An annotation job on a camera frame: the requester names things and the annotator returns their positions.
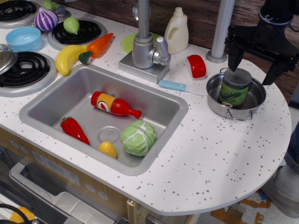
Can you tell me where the yellow corn toy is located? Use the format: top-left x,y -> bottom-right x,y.
98,141 -> 118,159

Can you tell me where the green pear toy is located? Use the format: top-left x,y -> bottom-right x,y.
63,17 -> 80,35

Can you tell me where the oven door with handle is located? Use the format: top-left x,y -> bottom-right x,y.
9,162 -> 128,224

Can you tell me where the back right stove burner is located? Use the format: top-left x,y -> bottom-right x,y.
47,18 -> 107,50

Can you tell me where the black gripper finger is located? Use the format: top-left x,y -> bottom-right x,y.
228,43 -> 244,71
262,57 -> 290,85

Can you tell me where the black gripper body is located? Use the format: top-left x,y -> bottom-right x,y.
225,20 -> 299,70

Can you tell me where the silver sink basin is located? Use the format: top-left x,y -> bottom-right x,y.
19,65 -> 188,175

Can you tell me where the red chili pepper toy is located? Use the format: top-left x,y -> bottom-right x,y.
60,117 -> 90,145

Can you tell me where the blue handled toy knife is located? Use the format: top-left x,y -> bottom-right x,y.
158,80 -> 207,96

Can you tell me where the yellow banana toy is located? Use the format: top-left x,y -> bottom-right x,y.
55,45 -> 87,75

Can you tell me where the light blue bowl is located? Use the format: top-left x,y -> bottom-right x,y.
6,27 -> 43,52

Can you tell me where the red ketchup bottle toy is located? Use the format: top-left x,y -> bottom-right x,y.
91,91 -> 142,119

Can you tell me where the silver pot lid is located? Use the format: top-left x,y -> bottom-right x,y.
0,44 -> 18,75

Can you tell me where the front left stove burner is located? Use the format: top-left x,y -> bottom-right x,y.
0,52 -> 57,98

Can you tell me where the green round plate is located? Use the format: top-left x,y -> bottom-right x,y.
122,32 -> 160,53

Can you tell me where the grey vertical pole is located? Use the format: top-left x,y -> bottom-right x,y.
206,0 -> 235,63

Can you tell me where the stove burner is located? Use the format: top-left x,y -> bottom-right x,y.
0,0 -> 40,29
0,52 -> 57,98
47,18 -> 107,50

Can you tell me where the red apple slice toy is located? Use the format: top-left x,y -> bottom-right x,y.
185,55 -> 206,79

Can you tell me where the orange carrot toy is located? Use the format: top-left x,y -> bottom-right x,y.
78,33 -> 114,64

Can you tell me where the green pickle can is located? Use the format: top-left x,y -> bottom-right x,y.
218,68 -> 252,109

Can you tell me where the yellow object with cable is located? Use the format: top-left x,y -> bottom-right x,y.
0,203 -> 36,224

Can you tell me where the back left stove burner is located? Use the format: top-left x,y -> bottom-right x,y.
0,0 -> 40,29

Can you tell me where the purple striped onion toy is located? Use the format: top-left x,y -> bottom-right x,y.
34,7 -> 59,31

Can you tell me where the silver toy faucet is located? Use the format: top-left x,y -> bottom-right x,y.
119,0 -> 171,84

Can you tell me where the cream detergent bottle toy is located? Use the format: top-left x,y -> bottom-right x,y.
164,7 -> 189,55

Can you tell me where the green toy on knob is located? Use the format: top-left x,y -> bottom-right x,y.
43,0 -> 60,11

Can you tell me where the small steel pan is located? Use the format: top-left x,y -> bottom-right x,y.
206,68 -> 266,121

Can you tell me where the green cabbage toy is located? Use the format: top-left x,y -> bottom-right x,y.
121,120 -> 157,156

